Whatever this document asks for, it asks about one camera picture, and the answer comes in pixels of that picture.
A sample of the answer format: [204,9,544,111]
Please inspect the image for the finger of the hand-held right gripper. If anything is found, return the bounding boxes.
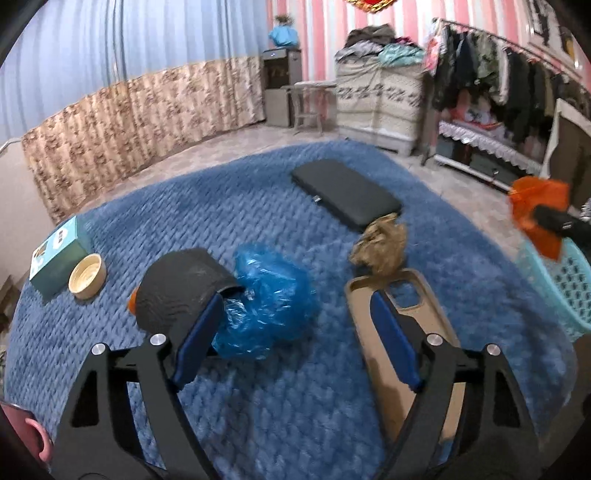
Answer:
[532,205,591,241]

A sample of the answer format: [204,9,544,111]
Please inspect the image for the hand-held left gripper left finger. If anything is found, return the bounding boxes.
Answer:
[48,292,227,480]

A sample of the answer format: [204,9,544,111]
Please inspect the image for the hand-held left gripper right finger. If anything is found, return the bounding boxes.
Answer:
[369,290,541,480]

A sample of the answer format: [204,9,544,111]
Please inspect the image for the light blue plastic basket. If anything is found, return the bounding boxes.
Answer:
[515,237,591,342]

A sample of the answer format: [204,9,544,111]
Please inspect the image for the blue plastic bag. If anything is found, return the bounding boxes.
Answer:
[212,242,319,361]

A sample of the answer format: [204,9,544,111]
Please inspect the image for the beige phone case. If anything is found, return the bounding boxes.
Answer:
[344,268,467,444]

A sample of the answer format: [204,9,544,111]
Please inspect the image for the black mesh roll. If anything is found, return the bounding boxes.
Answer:
[136,248,245,337]

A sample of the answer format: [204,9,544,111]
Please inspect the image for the white framed brown board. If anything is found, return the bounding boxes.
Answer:
[540,99,591,185]

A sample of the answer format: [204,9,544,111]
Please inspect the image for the brown crumpled paper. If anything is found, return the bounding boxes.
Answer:
[348,213,409,277]

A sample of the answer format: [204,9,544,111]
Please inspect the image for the low cabinet with lace cloth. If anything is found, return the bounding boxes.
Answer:
[434,121,555,190]

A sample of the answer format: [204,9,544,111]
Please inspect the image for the blue knitted blanket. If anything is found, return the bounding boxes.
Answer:
[4,141,578,480]

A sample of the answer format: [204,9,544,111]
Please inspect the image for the cream round bowl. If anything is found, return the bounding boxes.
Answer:
[68,253,108,301]

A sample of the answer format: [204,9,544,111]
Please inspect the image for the black flat case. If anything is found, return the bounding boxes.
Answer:
[291,159,402,233]

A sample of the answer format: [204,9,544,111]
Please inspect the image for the row of hanging clothes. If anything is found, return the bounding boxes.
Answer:
[431,23,591,144]

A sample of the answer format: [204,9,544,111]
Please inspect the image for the teal tissue box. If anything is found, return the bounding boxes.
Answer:
[28,216,93,303]

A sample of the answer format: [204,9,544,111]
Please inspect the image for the pink cup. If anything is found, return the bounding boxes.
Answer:
[23,416,55,463]

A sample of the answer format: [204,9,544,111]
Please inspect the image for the metal clothes rack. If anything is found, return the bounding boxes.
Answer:
[420,17,591,167]

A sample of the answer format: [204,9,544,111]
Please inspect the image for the cabinet with patterned cover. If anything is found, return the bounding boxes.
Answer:
[335,60,428,155]

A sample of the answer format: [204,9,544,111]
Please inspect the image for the pink white hanging bag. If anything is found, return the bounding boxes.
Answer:
[425,21,446,75]

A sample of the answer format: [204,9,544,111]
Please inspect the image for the white cabinet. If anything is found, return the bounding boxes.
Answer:
[0,138,56,287]

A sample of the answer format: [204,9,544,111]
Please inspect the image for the pile of clothes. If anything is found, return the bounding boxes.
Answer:
[335,25,426,65]

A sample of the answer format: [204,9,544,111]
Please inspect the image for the blue floral curtain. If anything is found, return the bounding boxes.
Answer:
[0,0,269,227]

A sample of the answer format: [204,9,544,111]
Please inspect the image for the small grey table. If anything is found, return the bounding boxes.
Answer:
[293,80,338,136]

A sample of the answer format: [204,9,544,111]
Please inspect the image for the grey water dispenser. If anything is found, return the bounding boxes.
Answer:
[262,47,303,128]

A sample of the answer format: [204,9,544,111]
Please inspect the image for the blue cloth cover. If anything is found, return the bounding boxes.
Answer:
[269,25,300,48]

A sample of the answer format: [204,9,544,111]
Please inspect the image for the wall poster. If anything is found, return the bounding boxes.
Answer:
[526,0,583,70]

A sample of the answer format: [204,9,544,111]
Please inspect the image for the red heart wall decoration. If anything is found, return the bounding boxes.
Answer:
[344,0,393,14]

